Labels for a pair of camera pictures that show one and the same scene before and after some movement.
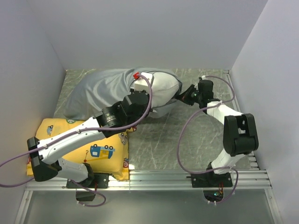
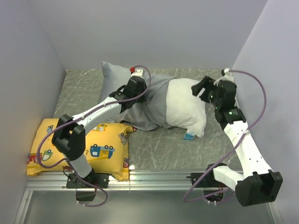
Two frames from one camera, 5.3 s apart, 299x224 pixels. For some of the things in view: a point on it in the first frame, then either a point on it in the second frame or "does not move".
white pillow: (164, 86) → (185, 109)
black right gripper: (185, 97) → (207, 83)
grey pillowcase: (89, 90) → (149, 114)
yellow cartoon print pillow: (109, 156) does not move
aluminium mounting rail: (151, 180) does not move
